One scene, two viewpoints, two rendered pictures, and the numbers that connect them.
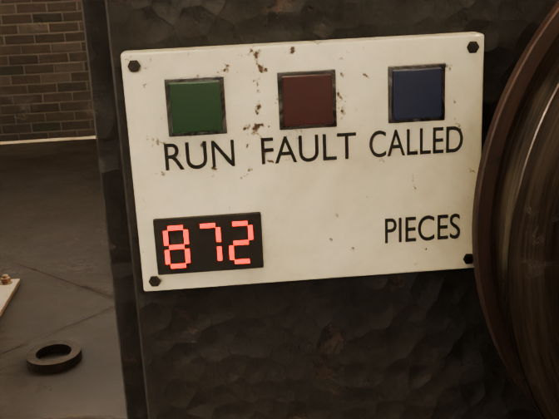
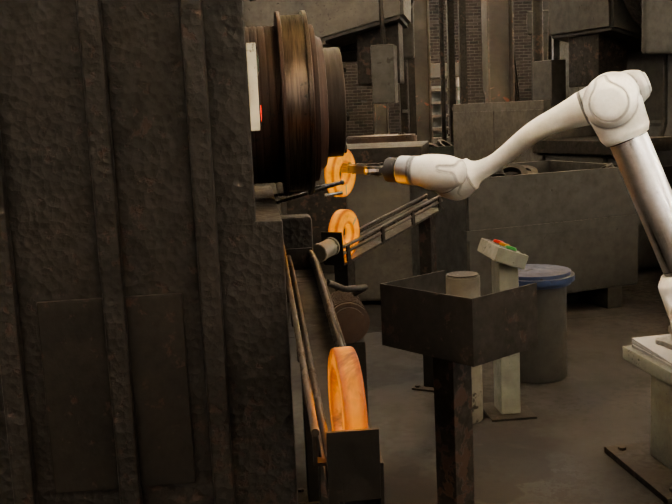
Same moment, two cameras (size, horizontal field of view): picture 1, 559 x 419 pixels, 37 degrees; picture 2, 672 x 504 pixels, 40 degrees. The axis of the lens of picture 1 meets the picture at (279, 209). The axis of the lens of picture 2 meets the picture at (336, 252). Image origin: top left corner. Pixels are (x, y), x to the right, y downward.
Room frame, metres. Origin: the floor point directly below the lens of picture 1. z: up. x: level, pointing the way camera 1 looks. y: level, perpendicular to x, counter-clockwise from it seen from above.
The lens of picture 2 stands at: (0.49, 2.03, 1.09)
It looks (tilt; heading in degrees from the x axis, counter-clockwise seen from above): 9 degrees down; 269
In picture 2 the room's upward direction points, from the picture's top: 3 degrees counter-clockwise
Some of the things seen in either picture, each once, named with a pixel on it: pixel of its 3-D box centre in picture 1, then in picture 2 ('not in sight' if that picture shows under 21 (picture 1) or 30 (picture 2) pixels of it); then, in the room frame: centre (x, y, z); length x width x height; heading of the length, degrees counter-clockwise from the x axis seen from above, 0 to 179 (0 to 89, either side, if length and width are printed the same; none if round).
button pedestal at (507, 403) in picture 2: not in sight; (505, 327); (-0.16, -1.10, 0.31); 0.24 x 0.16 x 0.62; 94
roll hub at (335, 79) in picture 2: not in sight; (333, 102); (0.43, -0.38, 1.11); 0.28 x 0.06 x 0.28; 94
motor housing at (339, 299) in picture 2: not in sight; (348, 379); (0.41, -0.71, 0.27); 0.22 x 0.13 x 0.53; 94
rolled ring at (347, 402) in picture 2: not in sight; (346, 408); (0.46, 0.72, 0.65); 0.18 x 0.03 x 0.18; 96
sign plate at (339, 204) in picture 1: (308, 164); (253, 88); (0.61, -0.02, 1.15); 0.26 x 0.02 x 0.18; 94
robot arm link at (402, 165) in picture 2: not in sight; (406, 170); (0.20, -0.76, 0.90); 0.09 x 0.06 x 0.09; 59
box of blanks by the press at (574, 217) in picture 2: not in sight; (514, 233); (-0.59, -2.90, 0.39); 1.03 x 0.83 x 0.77; 19
